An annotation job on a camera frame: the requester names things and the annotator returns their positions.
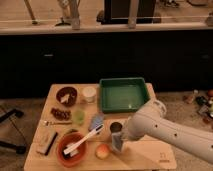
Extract white paper cup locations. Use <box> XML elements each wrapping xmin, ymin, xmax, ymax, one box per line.
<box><xmin>82</xmin><ymin>86</ymin><xmax>97</xmax><ymax>103</ymax></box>

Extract wooden folding table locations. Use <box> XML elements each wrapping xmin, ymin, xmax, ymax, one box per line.
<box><xmin>24</xmin><ymin>84</ymin><xmax>177</xmax><ymax>171</ymax></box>

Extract grey-blue towel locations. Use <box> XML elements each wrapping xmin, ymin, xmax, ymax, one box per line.
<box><xmin>111</xmin><ymin>132</ymin><xmax>124</xmax><ymax>152</ymax></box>

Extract wooden block eraser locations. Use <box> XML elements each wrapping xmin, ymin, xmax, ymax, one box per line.
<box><xmin>36</xmin><ymin>131</ymin><xmax>58</xmax><ymax>155</ymax></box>

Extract metal fork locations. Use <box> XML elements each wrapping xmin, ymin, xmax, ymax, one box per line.
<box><xmin>41</xmin><ymin>120</ymin><xmax>72</xmax><ymax>126</ymax></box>

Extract metal cup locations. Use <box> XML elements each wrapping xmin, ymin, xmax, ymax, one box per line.
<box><xmin>110</xmin><ymin>122</ymin><xmax>123</xmax><ymax>133</ymax></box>

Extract small green cup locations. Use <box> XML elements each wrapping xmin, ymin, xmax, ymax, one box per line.
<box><xmin>73</xmin><ymin>110</ymin><xmax>85</xmax><ymax>125</ymax></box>

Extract green plastic tray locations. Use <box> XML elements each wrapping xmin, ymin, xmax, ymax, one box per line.
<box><xmin>99</xmin><ymin>77</ymin><xmax>150</xmax><ymax>114</ymax></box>

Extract white brush with dark bristles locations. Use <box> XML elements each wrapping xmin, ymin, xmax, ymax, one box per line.
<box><xmin>63</xmin><ymin>124</ymin><xmax>104</xmax><ymax>155</ymax></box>

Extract orange bowl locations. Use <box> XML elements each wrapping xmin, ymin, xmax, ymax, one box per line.
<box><xmin>56</xmin><ymin>132</ymin><xmax>87</xmax><ymax>168</ymax></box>

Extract peach fruit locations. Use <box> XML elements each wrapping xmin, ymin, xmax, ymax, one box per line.
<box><xmin>95</xmin><ymin>144</ymin><xmax>110</xmax><ymax>159</ymax></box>

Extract white piece in bowl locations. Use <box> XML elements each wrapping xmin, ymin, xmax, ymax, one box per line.
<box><xmin>60</xmin><ymin>94</ymin><xmax>70</xmax><ymax>103</ymax></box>

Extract dark brown bowl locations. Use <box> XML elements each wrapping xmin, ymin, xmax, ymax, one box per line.
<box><xmin>56</xmin><ymin>87</ymin><xmax>77</xmax><ymax>107</ymax></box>

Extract black stand legs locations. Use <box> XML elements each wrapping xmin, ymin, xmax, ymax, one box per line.
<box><xmin>0</xmin><ymin>103</ymin><xmax>28</xmax><ymax>156</ymax></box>

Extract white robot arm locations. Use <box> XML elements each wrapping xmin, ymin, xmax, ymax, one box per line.
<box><xmin>121</xmin><ymin>99</ymin><xmax>213</xmax><ymax>164</ymax></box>

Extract blue folded cloth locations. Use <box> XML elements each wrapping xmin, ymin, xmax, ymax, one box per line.
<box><xmin>88</xmin><ymin>114</ymin><xmax>104</xmax><ymax>131</ymax></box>

